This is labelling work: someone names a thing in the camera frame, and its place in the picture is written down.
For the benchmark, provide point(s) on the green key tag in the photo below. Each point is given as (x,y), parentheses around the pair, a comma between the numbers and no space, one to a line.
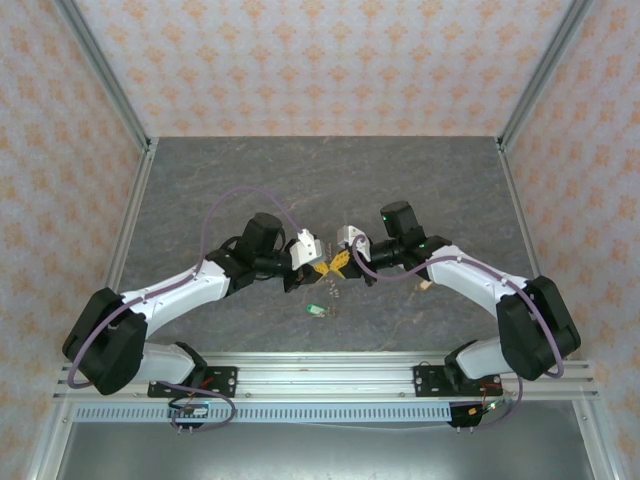
(314,309)

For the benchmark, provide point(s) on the yellow key tag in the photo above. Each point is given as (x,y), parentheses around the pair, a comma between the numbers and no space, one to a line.
(426,285)

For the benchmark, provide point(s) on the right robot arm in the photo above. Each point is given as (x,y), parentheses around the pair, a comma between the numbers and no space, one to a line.
(540,330)

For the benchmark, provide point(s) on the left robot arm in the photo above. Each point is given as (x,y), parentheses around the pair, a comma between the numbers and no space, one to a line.
(105,345)

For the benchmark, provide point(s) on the small controller board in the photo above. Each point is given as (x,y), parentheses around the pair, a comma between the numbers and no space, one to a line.
(492,406)
(192,411)

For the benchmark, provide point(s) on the grey metal panel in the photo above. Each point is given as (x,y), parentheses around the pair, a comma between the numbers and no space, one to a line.
(320,455)

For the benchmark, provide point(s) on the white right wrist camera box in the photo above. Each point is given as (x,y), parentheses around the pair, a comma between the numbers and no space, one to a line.
(352,240)

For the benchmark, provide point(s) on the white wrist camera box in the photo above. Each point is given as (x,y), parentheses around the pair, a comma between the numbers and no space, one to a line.
(306,250)
(352,240)

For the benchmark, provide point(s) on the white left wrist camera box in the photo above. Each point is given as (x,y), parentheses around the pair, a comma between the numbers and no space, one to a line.
(306,250)

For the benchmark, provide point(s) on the aluminium mounting rail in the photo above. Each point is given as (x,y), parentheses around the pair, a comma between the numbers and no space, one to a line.
(325,380)

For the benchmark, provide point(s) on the aluminium table side rail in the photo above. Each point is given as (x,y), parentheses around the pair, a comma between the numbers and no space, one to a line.
(136,200)
(517,200)

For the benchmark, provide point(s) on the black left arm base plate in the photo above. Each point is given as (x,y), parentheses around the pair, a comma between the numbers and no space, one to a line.
(225,375)

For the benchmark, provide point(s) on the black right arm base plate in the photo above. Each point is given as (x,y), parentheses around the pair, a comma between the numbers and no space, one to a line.
(425,380)

